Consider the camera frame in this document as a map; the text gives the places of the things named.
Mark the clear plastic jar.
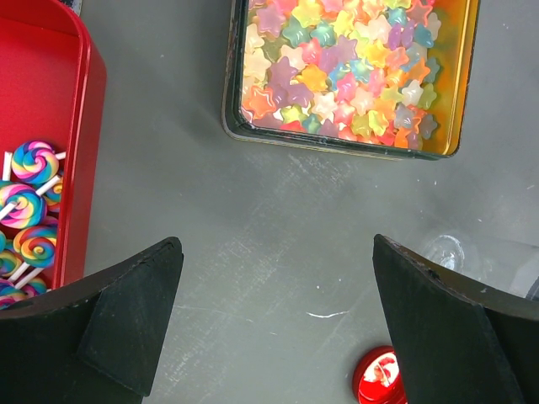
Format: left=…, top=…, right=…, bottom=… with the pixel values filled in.
left=421, top=234, right=466, bottom=273

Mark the red tin with lollipops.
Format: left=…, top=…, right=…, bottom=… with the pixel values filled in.
left=1, top=1, right=107, bottom=309

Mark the red jar lid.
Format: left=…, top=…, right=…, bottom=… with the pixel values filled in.
left=352, top=345, right=408, bottom=404

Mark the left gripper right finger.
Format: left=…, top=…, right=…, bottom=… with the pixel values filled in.
left=372, top=235, right=538, bottom=403

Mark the golden tin with star candies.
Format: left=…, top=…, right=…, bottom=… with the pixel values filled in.
left=221, top=1, right=479, bottom=161

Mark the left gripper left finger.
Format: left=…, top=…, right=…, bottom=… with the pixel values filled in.
left=1, top=237, right=184, bottom=403

